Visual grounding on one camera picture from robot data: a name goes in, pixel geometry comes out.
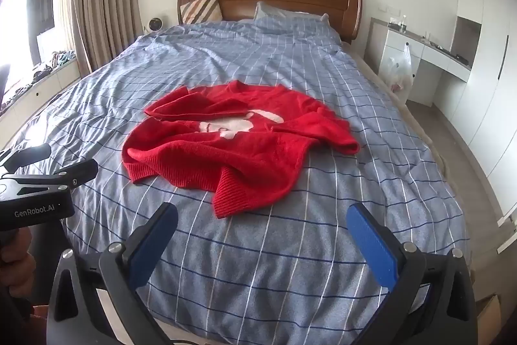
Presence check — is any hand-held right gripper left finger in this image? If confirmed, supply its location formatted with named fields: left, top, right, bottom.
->
left=46, top=202, right=179, bottom=345

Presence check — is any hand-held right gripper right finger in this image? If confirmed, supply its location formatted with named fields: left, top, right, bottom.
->
left=346, top=202, right=479, bottom=345

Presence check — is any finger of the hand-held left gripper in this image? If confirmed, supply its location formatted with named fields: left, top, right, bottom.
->
left=0, top=159, right=99, bottom=201
left=2, top=144, right=52, bottom=171

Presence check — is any red knit sweater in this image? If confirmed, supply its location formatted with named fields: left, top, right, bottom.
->
left=122, top=81, right=361, bottom=220

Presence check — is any pile of clothes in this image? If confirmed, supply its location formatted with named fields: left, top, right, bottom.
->
left=0, top=49, right=77, bottom=115

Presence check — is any person's left hand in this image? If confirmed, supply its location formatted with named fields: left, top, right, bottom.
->
left=0, top=226, right=37, bottom=291

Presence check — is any white window seat cabinet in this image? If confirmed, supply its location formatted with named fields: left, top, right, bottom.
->
left=0, top=58, right=81, bottom=152

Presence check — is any cardboard box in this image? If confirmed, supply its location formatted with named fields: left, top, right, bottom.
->
left=470, top=290, right=507, bottom=345

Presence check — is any white plastic bag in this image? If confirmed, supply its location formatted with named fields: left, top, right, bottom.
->
left=381, top=45, right=413, bottom=93

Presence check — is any white desk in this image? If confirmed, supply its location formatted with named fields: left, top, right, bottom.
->
left=364, top=17, right=472, bottom=107

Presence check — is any brown striped cushion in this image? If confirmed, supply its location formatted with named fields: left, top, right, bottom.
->
left=180, top=0, right=224, bottom=25

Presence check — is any bed with blue plaid sheet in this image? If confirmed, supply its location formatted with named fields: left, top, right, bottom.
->
left=0, top=19, right=471, bottom=345

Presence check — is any white wardrobe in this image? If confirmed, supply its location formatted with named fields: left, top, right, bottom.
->
left=434, top=0, right=517, bottom=218

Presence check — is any blue plaid pillow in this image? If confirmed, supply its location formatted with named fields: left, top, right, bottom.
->
left=253, top=1, right=331, bottom=31

